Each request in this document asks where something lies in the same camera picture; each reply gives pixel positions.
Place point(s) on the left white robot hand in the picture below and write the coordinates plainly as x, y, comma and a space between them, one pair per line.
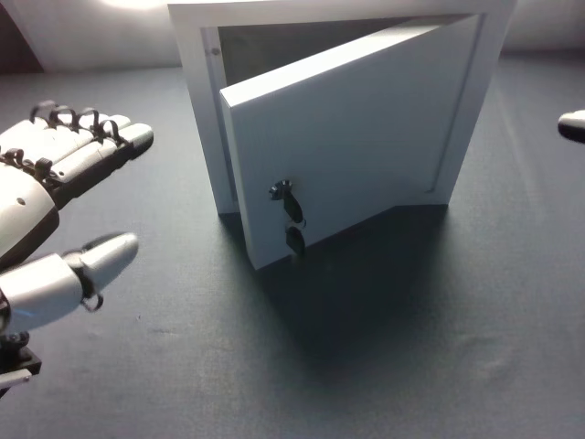
27, 206

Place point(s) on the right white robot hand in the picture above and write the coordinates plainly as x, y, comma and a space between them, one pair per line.
573, 125

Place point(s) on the white cabinet door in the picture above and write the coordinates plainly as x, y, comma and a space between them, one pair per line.
347, 137

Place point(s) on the black key in lock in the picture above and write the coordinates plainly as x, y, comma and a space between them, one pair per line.
293, 208

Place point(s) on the black hanging key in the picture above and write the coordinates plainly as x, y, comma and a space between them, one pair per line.
294, 242

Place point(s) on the dark grey table cloth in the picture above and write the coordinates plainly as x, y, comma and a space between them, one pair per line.
411, 343

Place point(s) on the white cabinet frame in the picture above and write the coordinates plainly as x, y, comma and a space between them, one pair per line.
201, 114

